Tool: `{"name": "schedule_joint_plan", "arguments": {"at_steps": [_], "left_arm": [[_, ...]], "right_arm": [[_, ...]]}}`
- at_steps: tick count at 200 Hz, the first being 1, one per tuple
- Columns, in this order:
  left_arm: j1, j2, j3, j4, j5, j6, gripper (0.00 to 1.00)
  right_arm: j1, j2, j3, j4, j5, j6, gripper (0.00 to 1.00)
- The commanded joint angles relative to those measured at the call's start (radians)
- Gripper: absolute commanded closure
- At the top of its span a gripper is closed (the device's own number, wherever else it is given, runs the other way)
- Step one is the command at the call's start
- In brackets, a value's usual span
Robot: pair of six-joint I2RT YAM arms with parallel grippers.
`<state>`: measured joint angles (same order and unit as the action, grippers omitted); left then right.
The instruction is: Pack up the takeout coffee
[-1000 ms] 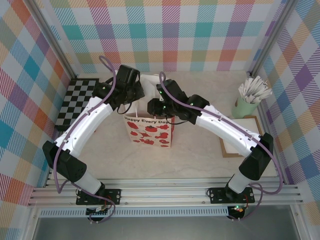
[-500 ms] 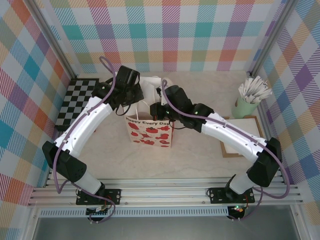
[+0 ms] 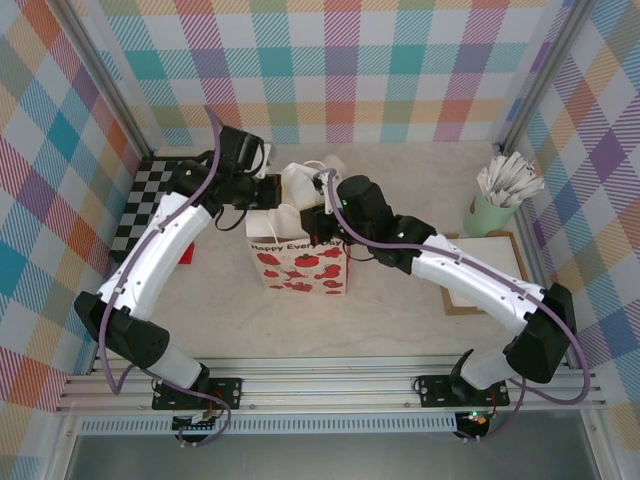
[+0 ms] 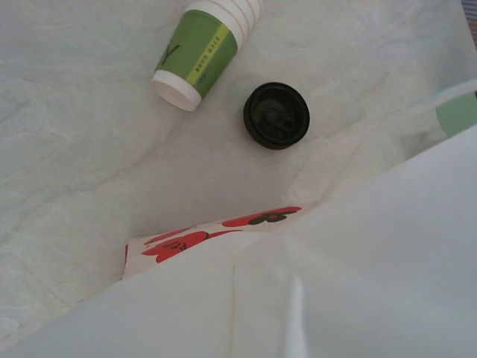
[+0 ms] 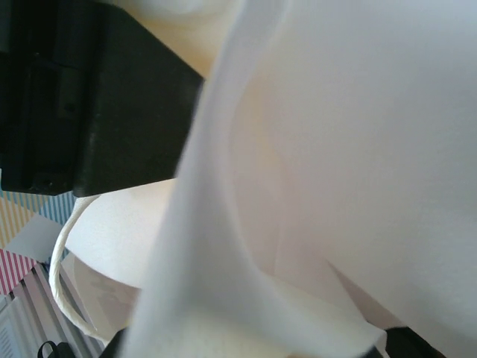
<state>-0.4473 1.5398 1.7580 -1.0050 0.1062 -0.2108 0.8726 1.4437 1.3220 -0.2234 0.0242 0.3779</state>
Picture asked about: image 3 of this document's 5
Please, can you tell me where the red white paper bag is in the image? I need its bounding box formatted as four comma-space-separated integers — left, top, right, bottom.
244, 155, 351, 297

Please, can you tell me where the white paper napkin stack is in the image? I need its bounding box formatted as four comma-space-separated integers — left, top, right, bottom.
447, 237, 522, 306

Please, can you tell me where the black grey chessboard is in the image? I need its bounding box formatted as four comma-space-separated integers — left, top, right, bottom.
109, 155, 187, 264

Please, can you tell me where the white paper sachet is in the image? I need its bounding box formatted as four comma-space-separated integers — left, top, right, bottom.
507, 179, 546, 207
491, 154, 509, 201
477, 167, 501, 201
499, 153, 529, 204
504, 164, 541, 205

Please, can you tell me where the mint green holder cup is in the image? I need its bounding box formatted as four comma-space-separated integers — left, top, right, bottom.
463, 192, 521, 238

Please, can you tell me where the clipboard with white paper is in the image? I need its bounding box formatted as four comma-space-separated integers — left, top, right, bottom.
438, 230, 528, 317

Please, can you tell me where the grey metal panel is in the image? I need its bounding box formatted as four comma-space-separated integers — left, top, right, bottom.
62, 432, 604, 480

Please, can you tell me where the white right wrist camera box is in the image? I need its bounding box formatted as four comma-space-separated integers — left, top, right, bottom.
311, 168, 337, 215

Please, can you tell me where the aluminium frame post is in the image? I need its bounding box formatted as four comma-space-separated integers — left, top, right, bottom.
497, 0, 589, 154
58, 0, 157, 157

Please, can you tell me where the aluminium side rail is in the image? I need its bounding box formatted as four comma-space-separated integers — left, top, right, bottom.
514, 199, 575, 372

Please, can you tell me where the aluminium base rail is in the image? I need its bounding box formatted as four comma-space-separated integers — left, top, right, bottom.
53, 355, 609, 416

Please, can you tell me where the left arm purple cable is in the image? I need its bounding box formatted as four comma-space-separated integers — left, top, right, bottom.
99, 104, 234, 449

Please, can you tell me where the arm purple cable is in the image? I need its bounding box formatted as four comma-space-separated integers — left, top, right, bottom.
99, 104, 234, 449
319, 168, 594, 444

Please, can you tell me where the white slotted cable duct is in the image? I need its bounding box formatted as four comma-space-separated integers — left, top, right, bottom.
78, 417, 460, 436

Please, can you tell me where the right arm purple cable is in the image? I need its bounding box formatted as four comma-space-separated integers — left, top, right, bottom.
319, 168, 594, 444

